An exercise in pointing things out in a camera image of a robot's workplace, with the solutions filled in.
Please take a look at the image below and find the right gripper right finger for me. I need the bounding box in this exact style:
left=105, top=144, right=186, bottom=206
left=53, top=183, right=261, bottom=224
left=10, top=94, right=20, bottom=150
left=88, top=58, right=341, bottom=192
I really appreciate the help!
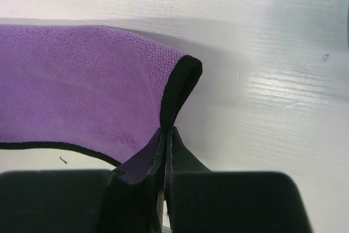
left=165, top=128, right=312, bottom=232

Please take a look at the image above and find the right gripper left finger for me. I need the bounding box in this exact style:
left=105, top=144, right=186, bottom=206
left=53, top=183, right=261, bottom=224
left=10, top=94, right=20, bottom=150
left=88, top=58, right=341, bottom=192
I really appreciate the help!
left=1, top=130, right=166, bottom=232

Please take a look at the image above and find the purple microfiber towel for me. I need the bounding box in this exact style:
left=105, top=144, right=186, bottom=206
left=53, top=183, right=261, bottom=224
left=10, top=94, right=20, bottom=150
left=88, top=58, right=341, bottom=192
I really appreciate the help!
left=1, top=25, right=205, bottom=172

